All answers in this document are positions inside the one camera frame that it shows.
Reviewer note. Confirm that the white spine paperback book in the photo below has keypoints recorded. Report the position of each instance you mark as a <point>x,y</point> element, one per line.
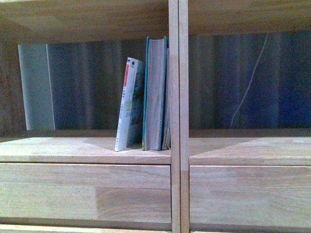
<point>129,130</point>

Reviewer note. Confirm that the right wooden shelf unit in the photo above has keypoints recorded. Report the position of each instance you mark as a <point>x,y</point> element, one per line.
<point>236,147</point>

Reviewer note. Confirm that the wooden shelf unit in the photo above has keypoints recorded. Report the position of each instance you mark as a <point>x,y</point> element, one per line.
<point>236,147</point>
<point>33,22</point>

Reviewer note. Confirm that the left wooden shelf unit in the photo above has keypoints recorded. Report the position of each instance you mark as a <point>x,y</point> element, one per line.
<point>33,22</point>

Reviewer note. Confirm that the thin book beside divider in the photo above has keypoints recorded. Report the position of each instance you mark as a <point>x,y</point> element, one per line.
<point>166,144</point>

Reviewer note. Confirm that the teal covered thick book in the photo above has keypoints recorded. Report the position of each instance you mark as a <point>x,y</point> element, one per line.
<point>154,92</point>

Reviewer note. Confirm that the right upper wooden drawer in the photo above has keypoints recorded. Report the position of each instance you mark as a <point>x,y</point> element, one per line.
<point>250,196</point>

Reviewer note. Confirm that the wooden drawer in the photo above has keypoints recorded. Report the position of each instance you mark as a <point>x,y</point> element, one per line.
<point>250,196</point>
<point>9,228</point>
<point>112,193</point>

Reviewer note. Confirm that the grey curtain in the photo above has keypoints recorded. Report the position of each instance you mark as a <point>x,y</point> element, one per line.
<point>245,81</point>

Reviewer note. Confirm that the left upper wooden drawer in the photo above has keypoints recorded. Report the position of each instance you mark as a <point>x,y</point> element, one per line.
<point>112,193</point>

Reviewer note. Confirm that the left lower wooden drawer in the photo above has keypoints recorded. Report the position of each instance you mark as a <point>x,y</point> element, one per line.
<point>9,228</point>

